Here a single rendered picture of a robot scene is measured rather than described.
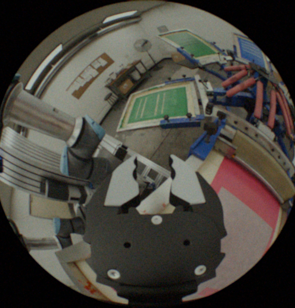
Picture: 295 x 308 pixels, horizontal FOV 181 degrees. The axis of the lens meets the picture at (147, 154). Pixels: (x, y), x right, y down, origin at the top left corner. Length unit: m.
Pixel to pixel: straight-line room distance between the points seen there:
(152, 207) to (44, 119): 0.33
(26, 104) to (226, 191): 0.55
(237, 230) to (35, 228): 3.93
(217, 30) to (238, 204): 4.27
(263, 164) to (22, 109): 0.65
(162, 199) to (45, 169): 0.59
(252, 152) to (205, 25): 4.21
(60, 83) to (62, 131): 3.36
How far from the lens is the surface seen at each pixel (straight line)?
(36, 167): 0.65
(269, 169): 0.39
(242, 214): 0.32
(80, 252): 0.26
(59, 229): 0.75
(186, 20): 4.52
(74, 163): 0.40
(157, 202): 0.20
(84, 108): 3.63
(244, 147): 0.34
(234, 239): 0.30
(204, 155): 0.27
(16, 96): 0.33
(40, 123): 0.31
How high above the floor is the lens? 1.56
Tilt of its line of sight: 55 degrees down
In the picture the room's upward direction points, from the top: 57 degrees counter-clockwise
